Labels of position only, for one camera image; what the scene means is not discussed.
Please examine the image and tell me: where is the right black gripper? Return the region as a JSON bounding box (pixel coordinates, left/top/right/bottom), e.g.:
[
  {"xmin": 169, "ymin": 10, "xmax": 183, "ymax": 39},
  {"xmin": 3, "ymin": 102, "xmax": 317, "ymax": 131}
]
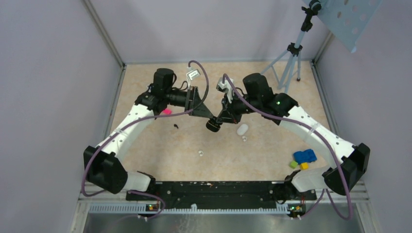
[{"xmin": 217, "ymin": 91, "xmax": 261, "ymax": 125}]

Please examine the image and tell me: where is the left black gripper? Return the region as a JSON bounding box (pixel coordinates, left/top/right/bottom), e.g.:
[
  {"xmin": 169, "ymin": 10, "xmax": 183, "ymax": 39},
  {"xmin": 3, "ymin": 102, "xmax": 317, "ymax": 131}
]
[{"xmin": 165, "ymin": 86, "xmax": 213, "ymax": 118}]

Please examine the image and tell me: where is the black charging case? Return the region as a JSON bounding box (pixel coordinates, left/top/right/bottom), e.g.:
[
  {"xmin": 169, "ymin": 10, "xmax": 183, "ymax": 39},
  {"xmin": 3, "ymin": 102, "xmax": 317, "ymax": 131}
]
[{"xmin": 206, "ymin": 118, "xmax": 221, "ymax": 133}]

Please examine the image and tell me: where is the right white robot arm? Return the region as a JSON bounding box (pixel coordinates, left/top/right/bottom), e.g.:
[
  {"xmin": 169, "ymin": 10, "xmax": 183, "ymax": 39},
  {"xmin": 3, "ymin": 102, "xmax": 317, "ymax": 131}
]
[{"xmin": 216, "ymin": 73, "xmax": 371, "ymax": 200}]

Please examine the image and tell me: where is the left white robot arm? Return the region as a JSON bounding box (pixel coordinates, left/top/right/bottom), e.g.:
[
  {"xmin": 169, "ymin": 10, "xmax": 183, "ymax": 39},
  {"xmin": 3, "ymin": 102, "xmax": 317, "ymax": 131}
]
[{"xmin": 82, "ymin": 68, "xmax": 213, "ymax": 201}]

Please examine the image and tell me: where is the white charging case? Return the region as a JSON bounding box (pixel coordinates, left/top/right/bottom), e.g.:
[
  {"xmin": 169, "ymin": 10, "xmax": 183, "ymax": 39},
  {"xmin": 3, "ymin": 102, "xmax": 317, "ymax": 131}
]
[{"xmin": 236, "ymin": 124, "xmax": 249, "ymax": 136}]

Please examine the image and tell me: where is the pink block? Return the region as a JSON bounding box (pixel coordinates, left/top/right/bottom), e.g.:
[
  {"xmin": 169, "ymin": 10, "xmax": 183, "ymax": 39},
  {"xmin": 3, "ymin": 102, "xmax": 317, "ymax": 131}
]
[{"xmin": 162, "ymin": 109, "xmax": 172, "ymax": 115}]

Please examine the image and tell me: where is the light blue tripod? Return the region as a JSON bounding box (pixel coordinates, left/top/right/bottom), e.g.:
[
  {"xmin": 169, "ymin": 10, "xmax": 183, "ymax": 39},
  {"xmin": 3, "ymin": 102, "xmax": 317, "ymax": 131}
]
[{"xmin": 260, "ymin": 0, "xmax": 322, "ymax": 93}]

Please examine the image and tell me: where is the green cube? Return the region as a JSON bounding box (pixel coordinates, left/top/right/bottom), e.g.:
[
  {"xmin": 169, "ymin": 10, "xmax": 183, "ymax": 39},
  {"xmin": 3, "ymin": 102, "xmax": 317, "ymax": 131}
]
[{"xmin": 289, "ymin": 161, "xmax": 299, "ymax": 169}]

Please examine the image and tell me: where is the blue toy block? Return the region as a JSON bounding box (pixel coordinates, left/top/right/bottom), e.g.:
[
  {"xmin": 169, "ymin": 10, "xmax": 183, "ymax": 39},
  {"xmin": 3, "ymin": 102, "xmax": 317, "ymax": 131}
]
[{"xmin": 293, "ymin": 149, "xmax": 317, "ymax": 164}]

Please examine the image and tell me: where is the yellow cube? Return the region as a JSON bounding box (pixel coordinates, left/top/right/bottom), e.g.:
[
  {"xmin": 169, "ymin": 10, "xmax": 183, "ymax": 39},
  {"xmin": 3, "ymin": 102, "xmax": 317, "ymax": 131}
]
[{"xmin": 299, "ymin": 162, "xmax": 309, "ymax": 170}]

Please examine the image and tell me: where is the perforated blue panel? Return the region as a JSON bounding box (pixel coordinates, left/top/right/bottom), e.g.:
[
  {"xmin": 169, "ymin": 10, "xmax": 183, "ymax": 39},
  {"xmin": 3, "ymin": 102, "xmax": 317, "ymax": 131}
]
[{"xmin": 303, "ymin": 0, "xmax": 382, "ymax": 53}]

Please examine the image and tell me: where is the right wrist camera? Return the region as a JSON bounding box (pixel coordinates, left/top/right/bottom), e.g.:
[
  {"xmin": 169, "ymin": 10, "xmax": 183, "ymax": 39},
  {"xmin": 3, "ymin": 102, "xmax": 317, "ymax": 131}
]
[{"xmin": 216, "ymin": 77, "xmax": 234, "ymax": 103}]

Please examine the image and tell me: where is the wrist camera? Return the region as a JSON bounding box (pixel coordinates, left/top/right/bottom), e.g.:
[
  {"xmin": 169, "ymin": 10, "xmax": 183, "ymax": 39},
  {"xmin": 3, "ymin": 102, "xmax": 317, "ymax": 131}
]
[
  {"xmin": 216, "ymin": 77, "xmax": 234, "ymax": 103},
  {"xmin": 186, "ymin": 67, "xmax": 201, "ymax": 82}
]

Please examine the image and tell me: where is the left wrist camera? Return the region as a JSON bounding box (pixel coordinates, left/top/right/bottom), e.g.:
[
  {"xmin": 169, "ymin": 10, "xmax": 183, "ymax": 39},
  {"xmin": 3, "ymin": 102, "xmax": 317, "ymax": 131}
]
[{"xmin": 186, "ymin": 67, "xmax": 201, "ymax": 82}]

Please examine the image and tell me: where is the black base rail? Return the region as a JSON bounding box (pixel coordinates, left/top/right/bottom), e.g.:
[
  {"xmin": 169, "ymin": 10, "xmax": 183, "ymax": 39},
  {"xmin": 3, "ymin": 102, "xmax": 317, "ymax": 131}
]
[{"xmin": 125, "ymin": 181, "xmax": 317, "ymax": 210}]

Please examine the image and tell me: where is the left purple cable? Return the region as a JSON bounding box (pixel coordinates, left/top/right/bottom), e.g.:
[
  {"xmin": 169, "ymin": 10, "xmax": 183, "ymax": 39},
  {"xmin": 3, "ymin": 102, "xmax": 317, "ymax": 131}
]
[{"xmin": 80, "ymin": 60, "xmax": 210, "ymax": 221}]

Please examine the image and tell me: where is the purple cable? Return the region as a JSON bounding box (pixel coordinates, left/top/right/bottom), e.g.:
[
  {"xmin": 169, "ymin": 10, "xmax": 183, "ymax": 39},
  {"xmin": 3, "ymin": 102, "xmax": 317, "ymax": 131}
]
[
  {"xmin": 80, "ymin": 60, "xmax": 210, "ymax": 221},
  {"xmin": 223, "ymin": 73, "xmax": 354, "ymax": 221}
]

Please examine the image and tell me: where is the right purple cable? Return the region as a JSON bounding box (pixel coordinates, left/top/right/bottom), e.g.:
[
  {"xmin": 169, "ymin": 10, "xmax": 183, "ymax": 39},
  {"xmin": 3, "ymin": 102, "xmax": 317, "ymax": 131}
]
[{"xmin": 223, "ymin": 73, "xmax": 354, "ymax": 221}]

